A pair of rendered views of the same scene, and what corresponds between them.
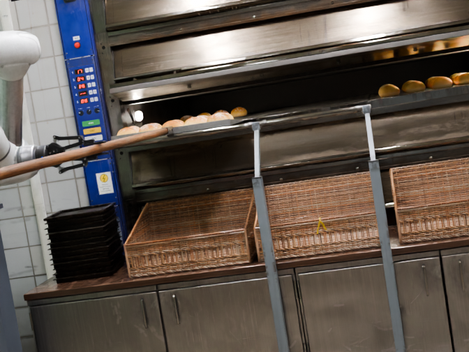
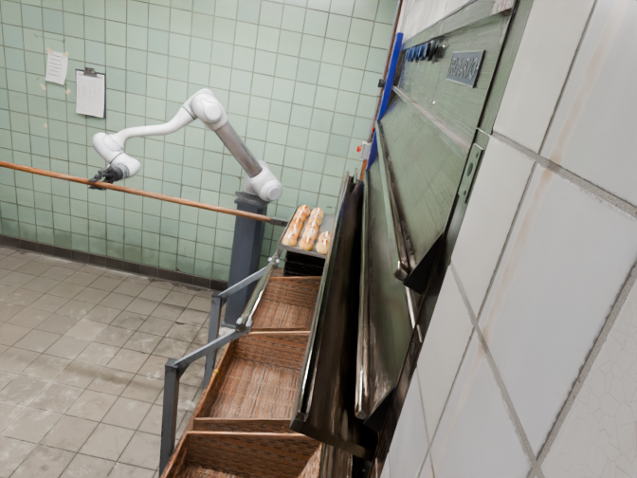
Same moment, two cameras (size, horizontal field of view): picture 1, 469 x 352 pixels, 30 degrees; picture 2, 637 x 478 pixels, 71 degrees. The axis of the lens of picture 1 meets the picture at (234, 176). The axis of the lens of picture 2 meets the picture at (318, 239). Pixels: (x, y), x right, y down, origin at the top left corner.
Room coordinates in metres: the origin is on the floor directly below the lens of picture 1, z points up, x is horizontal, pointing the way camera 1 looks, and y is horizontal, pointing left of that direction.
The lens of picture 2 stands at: (3.75, -1.81, 1.98)
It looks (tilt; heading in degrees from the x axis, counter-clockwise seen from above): 22 degrees down; 82
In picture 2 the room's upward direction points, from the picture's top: 11 degrees clockwise
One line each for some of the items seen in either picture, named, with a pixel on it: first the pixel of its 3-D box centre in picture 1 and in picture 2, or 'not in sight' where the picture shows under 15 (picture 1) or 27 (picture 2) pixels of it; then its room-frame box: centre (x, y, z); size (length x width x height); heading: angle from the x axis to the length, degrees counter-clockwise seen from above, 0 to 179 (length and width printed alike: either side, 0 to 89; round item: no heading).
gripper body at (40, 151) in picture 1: (51, 155); (112, 175); (2.93, 0.59, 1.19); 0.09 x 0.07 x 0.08; 80
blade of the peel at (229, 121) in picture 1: (179, 128); (323, 231); (4.06, 0.22, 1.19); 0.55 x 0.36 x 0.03; 80
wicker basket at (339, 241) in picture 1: (319, 214); (271, 383); (3.88, -0.35, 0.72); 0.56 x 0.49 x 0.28; 81
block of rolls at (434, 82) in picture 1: (425, 84); not in sight; (4.48, -1.04, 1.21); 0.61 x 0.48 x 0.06; 170
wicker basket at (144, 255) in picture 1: (195, 230); (293, 311); (3.98, 0.22, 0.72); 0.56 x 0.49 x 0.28; 80
